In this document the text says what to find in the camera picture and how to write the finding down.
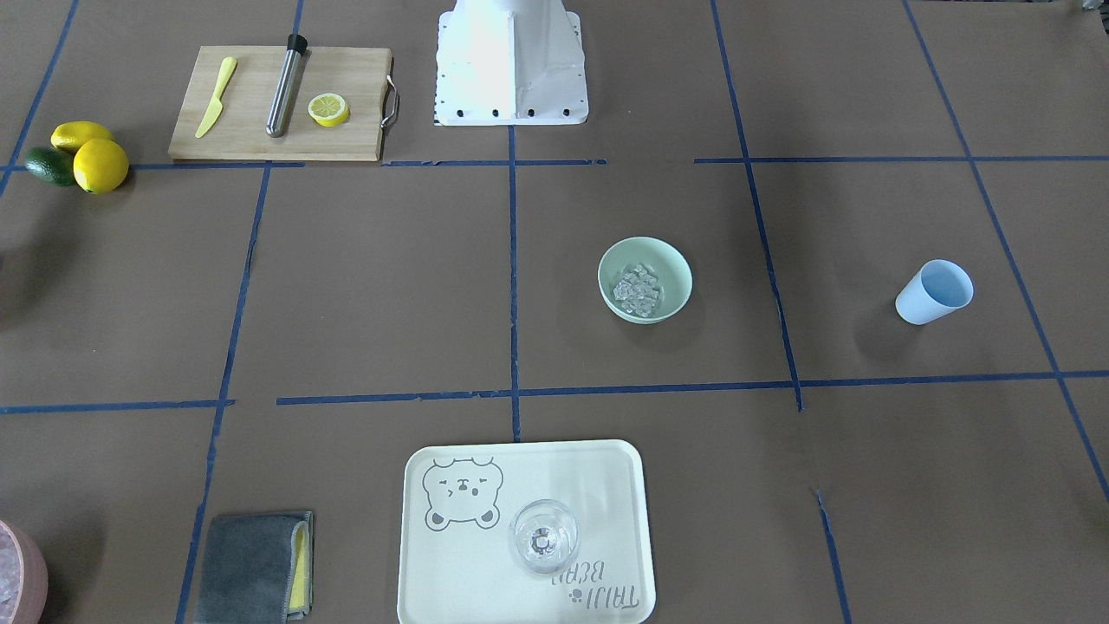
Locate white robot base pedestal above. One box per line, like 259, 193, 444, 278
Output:
433, 1, 590, 127

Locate lemon half slice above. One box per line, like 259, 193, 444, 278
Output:
308, 94, 350, 127

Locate pink bowl with ice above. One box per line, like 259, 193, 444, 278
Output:
1, 521, 49, 623

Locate steel muddler rod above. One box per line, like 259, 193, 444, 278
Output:
265, 33, 308, 139

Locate yellow lemon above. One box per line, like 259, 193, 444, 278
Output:
50, 120, 114, 155
73, 139, 130, 194

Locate wooden cutting board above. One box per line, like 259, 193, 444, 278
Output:
167, 47, 394, 163

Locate ice cubes in green bowl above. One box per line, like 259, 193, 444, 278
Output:
613, 263, 663, 317

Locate green bowl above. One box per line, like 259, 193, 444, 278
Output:
597, 237, 694, 324

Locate yellow plastic knife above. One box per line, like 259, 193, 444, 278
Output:
194, 57, 238, 139

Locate light blue plastic cup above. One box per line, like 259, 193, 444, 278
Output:
895, 259, 975, 325

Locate cream bear serving tray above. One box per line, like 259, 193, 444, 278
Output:
397, 439, 657, 623

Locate green lime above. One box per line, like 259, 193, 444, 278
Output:
23, 146, 77, 188

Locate grey folded cloth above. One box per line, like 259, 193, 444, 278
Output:
193, 510, 315, 623

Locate clear wine glass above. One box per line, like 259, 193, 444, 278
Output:
510, 500, 581, 575

